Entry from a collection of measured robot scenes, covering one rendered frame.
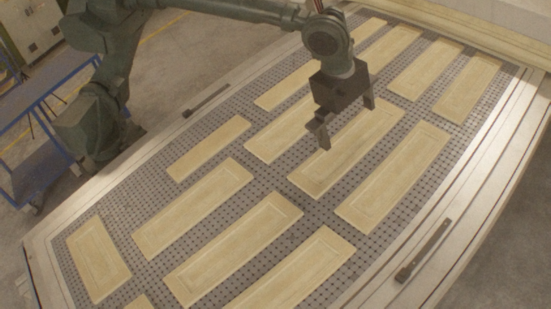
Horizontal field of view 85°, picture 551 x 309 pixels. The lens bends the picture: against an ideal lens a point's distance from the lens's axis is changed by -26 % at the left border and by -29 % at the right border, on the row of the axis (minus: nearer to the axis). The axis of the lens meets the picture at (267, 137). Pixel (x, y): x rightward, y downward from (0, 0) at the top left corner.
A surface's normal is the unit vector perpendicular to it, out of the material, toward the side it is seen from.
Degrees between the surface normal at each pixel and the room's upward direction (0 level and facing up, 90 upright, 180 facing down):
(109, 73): 83
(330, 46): 90
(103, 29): 20
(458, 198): 0
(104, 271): 0
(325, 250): 11
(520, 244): 0
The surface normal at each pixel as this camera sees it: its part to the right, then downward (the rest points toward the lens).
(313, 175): -0.39, -0.57
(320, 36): -0.33, 0.72
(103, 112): 0.91, 0.07
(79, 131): 0.41, 0.56
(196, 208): -0.13, -0.60
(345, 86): 0.62, 0.43
